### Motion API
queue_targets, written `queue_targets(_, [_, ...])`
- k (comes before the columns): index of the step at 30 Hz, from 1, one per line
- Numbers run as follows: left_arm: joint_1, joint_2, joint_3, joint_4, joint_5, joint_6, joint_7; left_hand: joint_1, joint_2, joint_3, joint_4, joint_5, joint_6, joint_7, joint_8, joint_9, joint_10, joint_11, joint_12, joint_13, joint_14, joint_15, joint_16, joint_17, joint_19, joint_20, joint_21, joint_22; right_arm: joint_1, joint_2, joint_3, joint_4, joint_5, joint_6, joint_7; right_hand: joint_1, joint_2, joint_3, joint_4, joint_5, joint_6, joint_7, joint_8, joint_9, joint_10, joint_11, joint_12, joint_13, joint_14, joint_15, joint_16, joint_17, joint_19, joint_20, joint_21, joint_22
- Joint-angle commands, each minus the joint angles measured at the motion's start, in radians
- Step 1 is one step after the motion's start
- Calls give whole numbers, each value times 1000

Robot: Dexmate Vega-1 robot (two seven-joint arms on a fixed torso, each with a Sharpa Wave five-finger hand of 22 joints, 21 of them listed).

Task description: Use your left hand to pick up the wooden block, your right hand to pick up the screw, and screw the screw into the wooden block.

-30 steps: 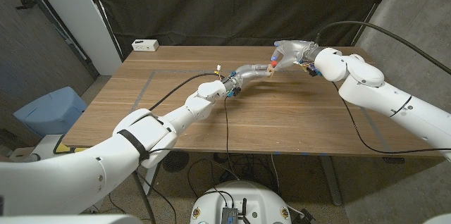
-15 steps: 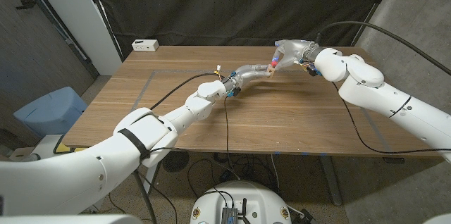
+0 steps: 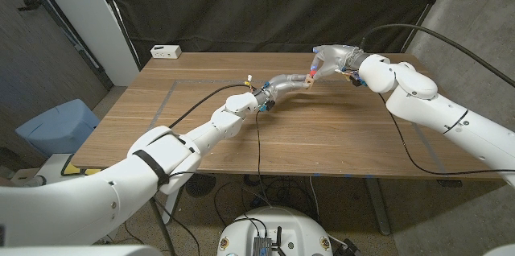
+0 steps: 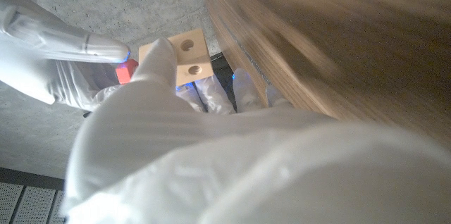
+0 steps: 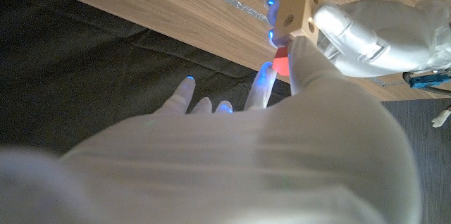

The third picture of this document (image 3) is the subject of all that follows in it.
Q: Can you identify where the grey ribbed torso module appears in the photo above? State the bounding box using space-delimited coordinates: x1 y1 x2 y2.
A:
252 236 274 256

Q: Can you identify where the white table leg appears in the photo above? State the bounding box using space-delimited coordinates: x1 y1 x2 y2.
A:
160 187 184 225

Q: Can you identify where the black backdrop curtain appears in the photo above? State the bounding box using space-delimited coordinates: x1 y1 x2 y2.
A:
98 0 458 68

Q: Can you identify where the black floor fan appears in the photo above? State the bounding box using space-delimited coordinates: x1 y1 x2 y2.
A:
183 172 217 197

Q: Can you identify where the dark grey door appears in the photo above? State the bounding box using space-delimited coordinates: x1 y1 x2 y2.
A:
0 0 116 132

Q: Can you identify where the white power strip box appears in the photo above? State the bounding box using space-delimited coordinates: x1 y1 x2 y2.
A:
150 44 183 60

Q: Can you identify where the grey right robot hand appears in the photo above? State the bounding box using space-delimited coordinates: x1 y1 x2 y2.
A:
308 44 369 81

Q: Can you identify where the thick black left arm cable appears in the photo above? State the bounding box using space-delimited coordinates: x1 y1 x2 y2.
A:
167 83 253 130

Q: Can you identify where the blue plastic bin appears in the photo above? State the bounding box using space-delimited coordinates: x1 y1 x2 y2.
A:
14 98 101 159

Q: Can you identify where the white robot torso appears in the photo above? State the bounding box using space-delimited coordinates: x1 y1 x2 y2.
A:
216 206 334 256

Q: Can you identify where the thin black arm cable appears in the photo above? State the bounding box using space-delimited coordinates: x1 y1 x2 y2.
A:
376 91 515 176
167 109 274 209

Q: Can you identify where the grey table leg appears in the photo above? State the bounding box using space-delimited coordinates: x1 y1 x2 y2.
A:
364 177 392 236

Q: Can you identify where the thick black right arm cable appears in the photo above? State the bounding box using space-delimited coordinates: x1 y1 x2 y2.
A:
360 23 515 88

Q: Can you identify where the yellow floor object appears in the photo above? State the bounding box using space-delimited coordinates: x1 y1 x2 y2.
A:
63 162 101 176

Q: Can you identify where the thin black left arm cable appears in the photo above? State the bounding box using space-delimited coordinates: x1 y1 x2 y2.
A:
167 109 274 209

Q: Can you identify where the black floor cable bundle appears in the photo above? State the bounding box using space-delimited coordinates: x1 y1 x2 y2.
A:
212 173 323 229

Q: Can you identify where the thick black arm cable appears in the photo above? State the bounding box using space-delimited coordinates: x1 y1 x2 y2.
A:
360 23 515 88
167 83 253 130

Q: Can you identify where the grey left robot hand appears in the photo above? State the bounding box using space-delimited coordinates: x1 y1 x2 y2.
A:
255 72 314 111

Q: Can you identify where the black door handle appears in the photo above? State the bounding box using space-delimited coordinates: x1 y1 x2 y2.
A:
17 0 43 12

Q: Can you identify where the white pillar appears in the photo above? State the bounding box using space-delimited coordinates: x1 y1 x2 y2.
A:
30 0 141 87

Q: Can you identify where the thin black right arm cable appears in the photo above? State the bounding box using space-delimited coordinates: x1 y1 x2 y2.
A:
376 91 515 176

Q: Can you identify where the black backdrop stand pole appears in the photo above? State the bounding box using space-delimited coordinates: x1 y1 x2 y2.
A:
400 0 458 54
93 0 142 72

